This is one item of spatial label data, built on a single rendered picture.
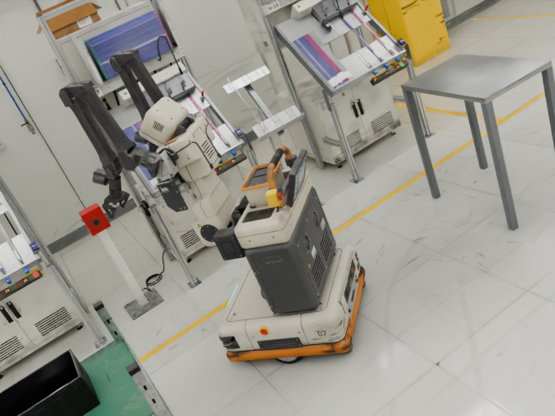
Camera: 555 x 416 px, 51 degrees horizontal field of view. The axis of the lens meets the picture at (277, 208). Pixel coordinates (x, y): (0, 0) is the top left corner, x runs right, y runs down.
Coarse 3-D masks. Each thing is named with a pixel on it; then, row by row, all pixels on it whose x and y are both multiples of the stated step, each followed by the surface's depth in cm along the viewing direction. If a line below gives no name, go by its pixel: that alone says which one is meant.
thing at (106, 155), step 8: (64, 96) 245; (64, 104) 247; (72, 104) 246; (80, 104) 250; (80, 112) 251; (88, 112) 254; (80, 120) 253; (88, 120) 253; (88, 128) 254; (96, 128) 256; (88, 136) 257; (96, 136) 256; (96, 144) 258; (104, 144) 259; (104, 152) 259; (112, 152) 262; (104, 160) 260; (112, 160) 261; (104, 168) 263; (112, 168) 262; (120, 168) 265
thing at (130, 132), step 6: (132, 126) 385; (138, 126) 385; (126, 132) 382; (132, 132) 383; (132, 138) 381; (138, 144) 379; (144, 144) 379; (144, 168) 371; (150, 174) 370; (150, 180) 368
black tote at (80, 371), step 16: (64, 352) 173; (48, 368) 172; (64, 368) 174; (80, 368) 169; (16, 384) 168; (32, 384) 171; (48, 384) 173; (64, 384) 175; (80, 384) 160; (0, 400) 167; (16, 400) 169; (32, 400) 172; (48, 400) 157; (64, 400) 159; (80, 400) 161; (96, 400) 163
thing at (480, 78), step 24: (432, 72) 346; (456, 72) 331; (480, 72) 318; (504, 72) 306; (528, 72) 294; (552, 72) 299; (408, 96) 346; (456, 96) 305; (480, 96) 290; (552, 96) 304; (552, 120) 311; (480, 144) 380; (432, 168) 369; (504, 168) 304; (432, 192) 378; (504, 192) 310
